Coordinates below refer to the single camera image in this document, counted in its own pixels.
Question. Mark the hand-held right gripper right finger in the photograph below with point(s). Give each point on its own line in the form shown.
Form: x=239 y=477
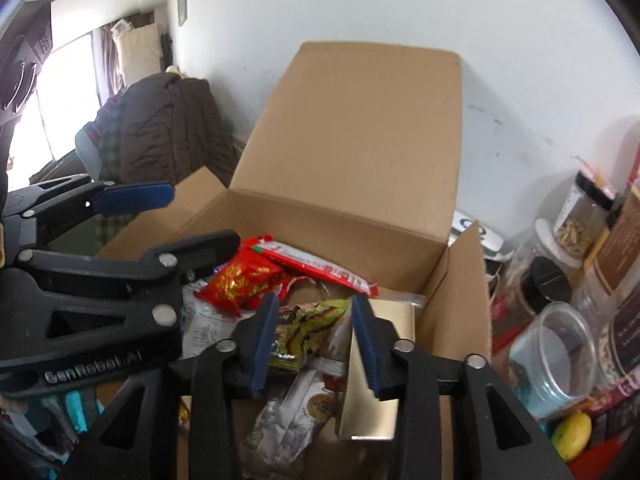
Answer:
x=372 y=355

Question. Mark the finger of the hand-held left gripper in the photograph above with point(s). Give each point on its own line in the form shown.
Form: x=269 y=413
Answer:
x=135 y=197
x=100 y=285

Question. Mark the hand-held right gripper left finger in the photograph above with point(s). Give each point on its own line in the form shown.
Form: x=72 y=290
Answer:
x=262 y=350

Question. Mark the green brown snack packet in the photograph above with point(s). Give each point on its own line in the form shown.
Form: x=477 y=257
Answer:
x=305 y=325

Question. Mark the gold rectangular box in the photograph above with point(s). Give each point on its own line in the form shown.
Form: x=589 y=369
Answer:
x=360 y=410

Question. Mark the white line-print snack packet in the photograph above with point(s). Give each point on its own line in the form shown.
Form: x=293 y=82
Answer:
x=205 y=330

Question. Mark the silver snack packet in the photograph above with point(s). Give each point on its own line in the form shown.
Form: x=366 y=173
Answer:
x=290 y=420

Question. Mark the red gold-print snack packet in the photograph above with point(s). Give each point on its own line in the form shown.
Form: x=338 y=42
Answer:
x=240 y=275

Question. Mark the red white packet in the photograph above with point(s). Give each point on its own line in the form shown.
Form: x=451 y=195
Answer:
x=320 y=270

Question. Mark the brown cardboard box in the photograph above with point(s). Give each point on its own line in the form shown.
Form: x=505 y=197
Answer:
x=360 y=135

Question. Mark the green plaid cloth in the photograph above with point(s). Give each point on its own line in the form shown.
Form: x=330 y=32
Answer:
x=112 y=227

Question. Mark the teal bubble-wrap mat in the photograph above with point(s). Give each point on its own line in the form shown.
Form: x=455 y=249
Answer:
x=75 y=410

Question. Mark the grey cushion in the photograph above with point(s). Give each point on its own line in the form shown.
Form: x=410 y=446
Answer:
x=87 y=152

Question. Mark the brown quilted coat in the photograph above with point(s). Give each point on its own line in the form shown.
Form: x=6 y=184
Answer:
x=170 y=130

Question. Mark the bright window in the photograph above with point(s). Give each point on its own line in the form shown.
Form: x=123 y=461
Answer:
x=65 y=105

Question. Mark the mauve curtain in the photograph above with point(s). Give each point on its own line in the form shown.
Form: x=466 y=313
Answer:
x=110 y=60

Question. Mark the beige fabric bag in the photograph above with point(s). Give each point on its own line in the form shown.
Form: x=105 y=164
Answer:
x=137 y=52

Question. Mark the white plastic container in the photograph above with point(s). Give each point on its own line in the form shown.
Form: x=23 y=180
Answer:
x=487 y=242

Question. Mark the group of clear storage jars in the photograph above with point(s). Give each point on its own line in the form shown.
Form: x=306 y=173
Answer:
x=565 y=360

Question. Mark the yellow-green fruit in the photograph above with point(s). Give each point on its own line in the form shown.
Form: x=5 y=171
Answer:
x=572 y=435

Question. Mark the red canister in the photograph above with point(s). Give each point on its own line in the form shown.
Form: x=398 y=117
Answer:
x=597 y=462

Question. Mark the framed wall picture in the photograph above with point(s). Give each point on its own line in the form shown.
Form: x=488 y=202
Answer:
x=182 y=0

